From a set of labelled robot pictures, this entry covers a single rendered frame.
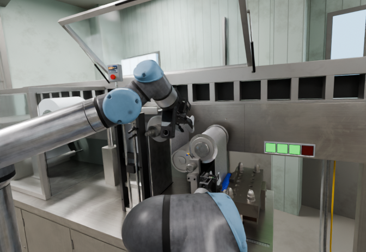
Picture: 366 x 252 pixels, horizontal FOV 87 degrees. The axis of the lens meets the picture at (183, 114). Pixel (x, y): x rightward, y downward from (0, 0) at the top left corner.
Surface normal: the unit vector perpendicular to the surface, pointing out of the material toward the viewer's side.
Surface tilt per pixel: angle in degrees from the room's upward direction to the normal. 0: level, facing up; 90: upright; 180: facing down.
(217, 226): 52
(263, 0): 90
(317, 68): 90
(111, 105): 90
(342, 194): 90
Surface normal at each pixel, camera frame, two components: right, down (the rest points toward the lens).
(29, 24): 0.79, 0.04
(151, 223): -0.27, -0.49
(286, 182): -0.61, 0.14
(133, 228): -0.64, -0.29
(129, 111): 0.22, 0.12
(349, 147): -0.42, 0.14
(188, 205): -0.04, -0.90
